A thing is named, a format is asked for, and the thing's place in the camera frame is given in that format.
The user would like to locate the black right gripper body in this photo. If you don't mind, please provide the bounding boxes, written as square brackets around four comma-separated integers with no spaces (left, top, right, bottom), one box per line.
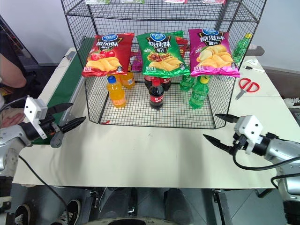
[230,132,249,155]

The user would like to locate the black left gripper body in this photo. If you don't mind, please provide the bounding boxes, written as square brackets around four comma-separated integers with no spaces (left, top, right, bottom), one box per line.
[38,112,66,149]

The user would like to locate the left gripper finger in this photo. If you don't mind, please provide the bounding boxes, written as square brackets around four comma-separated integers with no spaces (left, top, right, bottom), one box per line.
[47,103,74,115]
[58,116,87,133]

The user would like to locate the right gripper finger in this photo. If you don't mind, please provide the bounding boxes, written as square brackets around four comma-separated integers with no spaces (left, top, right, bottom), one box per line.
[215,113,240,123]
[202,134,235,155]

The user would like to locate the green conveyor belt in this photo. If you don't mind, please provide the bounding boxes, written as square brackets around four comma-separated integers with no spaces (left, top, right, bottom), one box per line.
[30,37,96,145]

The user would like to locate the green soda bottle yellow cap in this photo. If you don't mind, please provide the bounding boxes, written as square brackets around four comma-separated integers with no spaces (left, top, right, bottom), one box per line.
[179,75,196,92]
[232,33,253,66]
[189,76,210,110]

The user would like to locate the orange soda bottle blue cap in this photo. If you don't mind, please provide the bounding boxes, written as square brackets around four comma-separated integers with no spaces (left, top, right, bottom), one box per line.
[119,71,136,90]
[106,75,126,109]

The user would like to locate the white marker pen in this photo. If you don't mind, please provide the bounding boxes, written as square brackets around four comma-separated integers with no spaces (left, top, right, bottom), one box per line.
[244,65,264,73]

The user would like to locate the grey metal table leg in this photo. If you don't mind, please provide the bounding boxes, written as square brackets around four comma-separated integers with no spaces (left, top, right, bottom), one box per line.
[211,188,233,225]

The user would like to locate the purple original chips bag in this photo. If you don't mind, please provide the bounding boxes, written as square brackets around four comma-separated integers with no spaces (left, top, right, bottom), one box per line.
[188,28,241,78]
[130,50,144,74]

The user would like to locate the black white sneaker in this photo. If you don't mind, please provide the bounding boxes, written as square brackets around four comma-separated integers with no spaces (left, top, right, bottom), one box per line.
[283,97,300,109]

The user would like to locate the cola bottle red cap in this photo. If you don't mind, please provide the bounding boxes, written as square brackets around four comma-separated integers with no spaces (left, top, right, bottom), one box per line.
[149,78,166,111]
[143,75,172,92]

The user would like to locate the red tomato chips bag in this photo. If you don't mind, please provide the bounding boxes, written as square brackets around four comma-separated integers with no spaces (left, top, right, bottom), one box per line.
[82,32,135,78]
[175,36,190,60]

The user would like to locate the dark grey armrest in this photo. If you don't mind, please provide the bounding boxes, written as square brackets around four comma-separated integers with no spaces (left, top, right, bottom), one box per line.
[247,45,265,57]

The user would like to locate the black white canvas shoe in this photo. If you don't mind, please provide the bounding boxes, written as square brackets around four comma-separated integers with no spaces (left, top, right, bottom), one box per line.
[57,199,82,225]
[15,203,31,225]

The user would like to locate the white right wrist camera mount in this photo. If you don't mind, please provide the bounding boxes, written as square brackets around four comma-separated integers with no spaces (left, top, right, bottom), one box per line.
[234,114,265,156]

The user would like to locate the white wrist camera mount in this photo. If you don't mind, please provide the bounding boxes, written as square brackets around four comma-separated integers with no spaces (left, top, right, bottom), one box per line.
[23,97,48,140]
[234,114,265,156]

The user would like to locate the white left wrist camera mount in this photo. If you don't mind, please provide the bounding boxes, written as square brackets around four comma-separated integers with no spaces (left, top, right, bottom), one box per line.
[23,97,48,140]

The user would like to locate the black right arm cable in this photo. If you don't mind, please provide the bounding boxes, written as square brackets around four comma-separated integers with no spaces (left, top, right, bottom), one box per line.
[232,151,300,190]

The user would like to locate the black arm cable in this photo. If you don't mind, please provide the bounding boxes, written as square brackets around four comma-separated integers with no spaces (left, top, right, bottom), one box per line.
[18,154,70,225]
[232,151,300,190]

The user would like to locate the red handled scissors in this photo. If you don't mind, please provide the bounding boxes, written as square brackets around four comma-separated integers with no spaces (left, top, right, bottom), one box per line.
[235,77,261,101]

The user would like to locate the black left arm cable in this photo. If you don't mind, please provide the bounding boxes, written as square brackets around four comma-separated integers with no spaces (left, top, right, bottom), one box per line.
[18,154,70,225]

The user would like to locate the black wire mesh rack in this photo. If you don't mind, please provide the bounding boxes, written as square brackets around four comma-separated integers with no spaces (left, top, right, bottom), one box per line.
[60,0,267,130]

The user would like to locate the black chair frame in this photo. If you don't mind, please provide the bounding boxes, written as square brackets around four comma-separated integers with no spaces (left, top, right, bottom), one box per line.
[0,14,39,79]

